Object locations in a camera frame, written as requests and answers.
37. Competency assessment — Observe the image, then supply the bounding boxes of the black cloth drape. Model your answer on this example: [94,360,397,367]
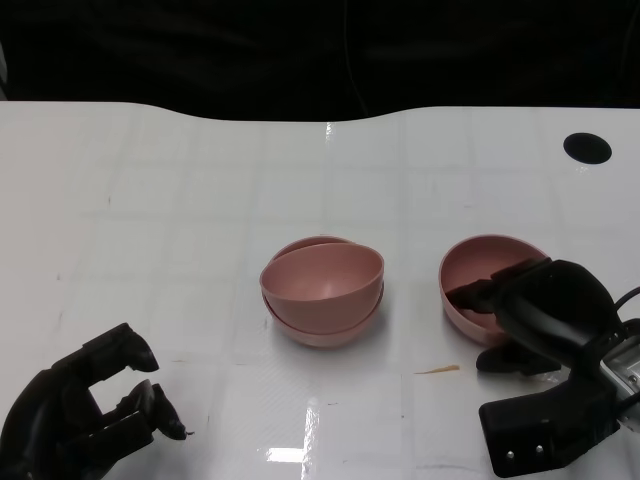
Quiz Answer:
[0,0,640,121]

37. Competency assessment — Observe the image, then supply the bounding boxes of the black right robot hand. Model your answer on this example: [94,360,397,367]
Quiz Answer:
[447,258,626,376]

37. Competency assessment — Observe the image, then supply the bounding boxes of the black round table grommet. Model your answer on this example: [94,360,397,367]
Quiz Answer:
[563,132,613,164]

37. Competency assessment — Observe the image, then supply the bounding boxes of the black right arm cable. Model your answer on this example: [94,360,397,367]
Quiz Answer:
[612,285,640,321]

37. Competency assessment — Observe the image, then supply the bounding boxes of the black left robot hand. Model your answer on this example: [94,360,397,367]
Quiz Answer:
[0,322,189,480]

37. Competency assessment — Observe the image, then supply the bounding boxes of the pink plastic bowl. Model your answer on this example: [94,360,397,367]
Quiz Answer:
[259,243,385,331]
[438,233,551,347]
[262,235,386,350]

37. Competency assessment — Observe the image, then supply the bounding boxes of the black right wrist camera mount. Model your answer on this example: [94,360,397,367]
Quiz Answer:
[478,369,626,476]

